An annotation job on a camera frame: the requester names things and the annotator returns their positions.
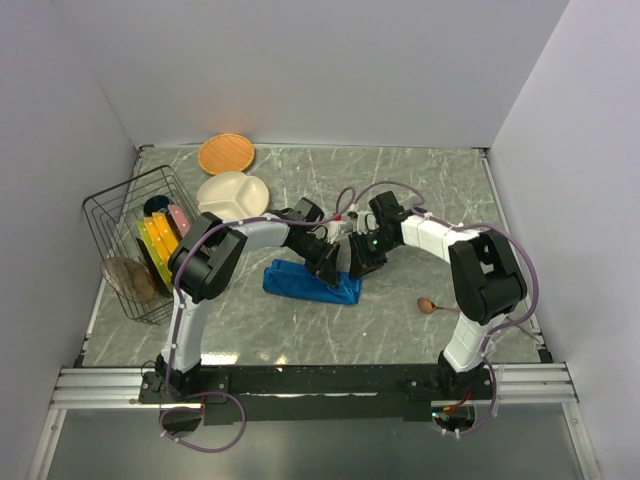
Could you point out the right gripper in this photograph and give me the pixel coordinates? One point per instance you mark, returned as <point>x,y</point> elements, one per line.
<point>361,261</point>

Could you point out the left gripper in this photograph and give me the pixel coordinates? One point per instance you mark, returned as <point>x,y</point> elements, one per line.
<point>328,270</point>

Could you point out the blue cloth napkin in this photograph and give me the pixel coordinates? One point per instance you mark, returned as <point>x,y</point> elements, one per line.
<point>293,280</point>

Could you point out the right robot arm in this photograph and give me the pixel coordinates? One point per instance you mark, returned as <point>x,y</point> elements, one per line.
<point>487,280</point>

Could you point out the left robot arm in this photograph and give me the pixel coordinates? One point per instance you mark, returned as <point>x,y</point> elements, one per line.
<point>204,263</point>

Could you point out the wooden spoon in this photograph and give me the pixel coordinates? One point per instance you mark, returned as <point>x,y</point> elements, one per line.
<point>427,306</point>

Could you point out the cream divided plate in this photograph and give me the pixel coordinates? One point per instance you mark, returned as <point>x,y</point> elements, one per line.
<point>233,196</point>

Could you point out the pink plate in rack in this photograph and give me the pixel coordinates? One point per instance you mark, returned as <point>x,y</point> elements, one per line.
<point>178,221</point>

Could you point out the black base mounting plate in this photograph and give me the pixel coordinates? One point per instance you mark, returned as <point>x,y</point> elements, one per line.
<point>315,392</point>

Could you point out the orange woven round mat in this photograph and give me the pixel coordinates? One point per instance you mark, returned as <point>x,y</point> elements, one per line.
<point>226,153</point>

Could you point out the green plate in rack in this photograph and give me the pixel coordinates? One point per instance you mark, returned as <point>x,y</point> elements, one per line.
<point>162,270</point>

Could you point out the metal fork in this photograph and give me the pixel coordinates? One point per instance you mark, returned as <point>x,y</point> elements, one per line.
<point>530,334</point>

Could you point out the yellow plate in rack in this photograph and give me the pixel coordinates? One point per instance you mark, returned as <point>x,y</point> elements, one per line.
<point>162,236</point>

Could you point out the dark blue bowl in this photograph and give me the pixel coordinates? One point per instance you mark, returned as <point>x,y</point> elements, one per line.
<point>156,204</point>

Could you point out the brown wooden plate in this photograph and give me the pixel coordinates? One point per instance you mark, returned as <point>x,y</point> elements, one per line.
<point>129,279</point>

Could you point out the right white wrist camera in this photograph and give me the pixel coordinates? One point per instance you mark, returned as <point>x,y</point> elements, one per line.
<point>362,222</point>

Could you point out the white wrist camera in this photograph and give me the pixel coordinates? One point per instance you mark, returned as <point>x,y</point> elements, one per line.
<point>334,228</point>
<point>362,222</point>

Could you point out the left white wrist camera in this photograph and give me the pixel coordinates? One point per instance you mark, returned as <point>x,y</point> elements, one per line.
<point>334,228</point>

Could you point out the black wire dish rack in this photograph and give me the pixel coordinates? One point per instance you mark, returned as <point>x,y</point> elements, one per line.
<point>112,215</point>

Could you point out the aluminium rail frame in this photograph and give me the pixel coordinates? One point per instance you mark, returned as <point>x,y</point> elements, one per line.
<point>118,388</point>

